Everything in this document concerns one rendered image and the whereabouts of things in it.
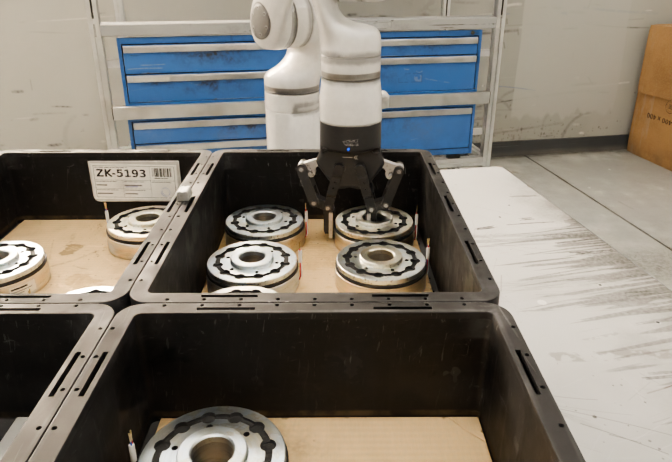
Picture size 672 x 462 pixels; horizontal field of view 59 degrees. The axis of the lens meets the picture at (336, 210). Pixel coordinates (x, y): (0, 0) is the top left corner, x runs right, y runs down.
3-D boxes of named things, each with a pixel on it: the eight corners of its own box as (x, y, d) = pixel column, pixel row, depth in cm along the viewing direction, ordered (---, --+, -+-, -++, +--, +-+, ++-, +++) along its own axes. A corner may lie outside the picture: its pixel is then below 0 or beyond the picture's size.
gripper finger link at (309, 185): (306, 157, 76) (326, 196, 78) (293, 162, 77) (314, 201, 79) (303, 163, 74) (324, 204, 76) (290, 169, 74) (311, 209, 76)
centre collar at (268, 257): (272, 271, 65) (272, 266, 65) (227, 272, 65) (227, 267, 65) (275, 250, 70) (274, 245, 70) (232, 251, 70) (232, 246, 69)
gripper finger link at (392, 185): (397, 165, 73) (375, 205, 75) (410, 172, 73) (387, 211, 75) (396, 159, 75) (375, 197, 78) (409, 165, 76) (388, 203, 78)
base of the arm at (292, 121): (266, 176, 110) (262, 84, 104) (316, 174, 112) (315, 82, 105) (270, 195, 102) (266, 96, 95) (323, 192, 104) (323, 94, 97)
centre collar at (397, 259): (407, 268, 66) (407, 263, 66) (363, 271, 65) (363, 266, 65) (397, 248, 70) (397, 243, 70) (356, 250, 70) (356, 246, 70)
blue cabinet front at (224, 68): (135, 172, 256) (116, 37, 234) (302, 162, 268) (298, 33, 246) (134, 174, 253) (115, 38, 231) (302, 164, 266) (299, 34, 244)
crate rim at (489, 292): (502, 326, 48) (506, 301, 47) (126, 328, 47) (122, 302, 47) (428, 164, 84) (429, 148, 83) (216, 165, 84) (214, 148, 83)
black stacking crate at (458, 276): (488, 419, 52) (502, 306, 47) (144, 421, 51) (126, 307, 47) (423, 226, 88) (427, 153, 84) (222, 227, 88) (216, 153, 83)
